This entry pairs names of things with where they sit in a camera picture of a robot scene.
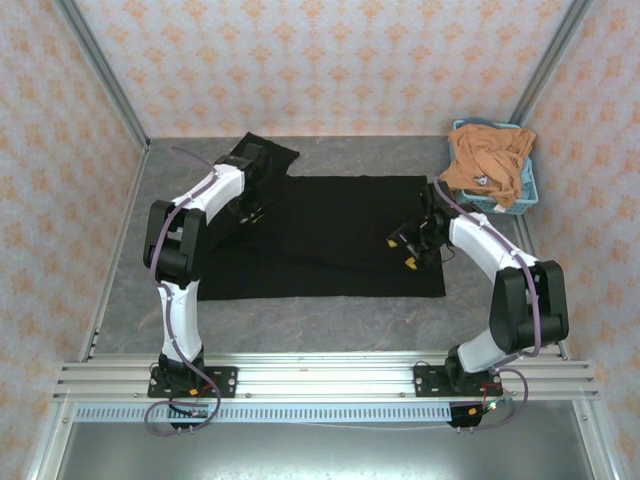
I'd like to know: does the aluminium corner post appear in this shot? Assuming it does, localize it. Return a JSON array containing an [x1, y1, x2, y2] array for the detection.
[[513, 0, 596, 121], [52, 0, 152, 154]]

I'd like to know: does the aluminium mounting rail beam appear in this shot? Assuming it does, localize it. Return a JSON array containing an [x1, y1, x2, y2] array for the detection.
[[52, 352, 601, 404]]

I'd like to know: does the slotted grey cable duct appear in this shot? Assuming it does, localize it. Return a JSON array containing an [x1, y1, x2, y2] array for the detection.
[[74, 402, 454, 424]]

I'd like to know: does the black t-shirt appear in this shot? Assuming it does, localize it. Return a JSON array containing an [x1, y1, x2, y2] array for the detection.
[[197, 132, 447, 302]]

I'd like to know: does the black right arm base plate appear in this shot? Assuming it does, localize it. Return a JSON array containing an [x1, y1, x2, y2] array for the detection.
[[413, 363, 504, 400]]

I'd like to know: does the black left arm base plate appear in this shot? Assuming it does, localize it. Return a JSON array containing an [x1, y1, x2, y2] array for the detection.
[[147, 366, 239, 400]]

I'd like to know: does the blue plastic basket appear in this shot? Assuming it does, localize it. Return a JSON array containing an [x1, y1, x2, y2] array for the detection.
[[452, 118, 540, 217]]

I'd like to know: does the grey metal sheet panel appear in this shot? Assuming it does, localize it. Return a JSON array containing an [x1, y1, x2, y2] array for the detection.
[[27, 399, 616, 480]]

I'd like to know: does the orange-brown t-shirt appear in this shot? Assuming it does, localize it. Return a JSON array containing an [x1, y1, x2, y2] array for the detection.
[[438, 123, 537, 211]]

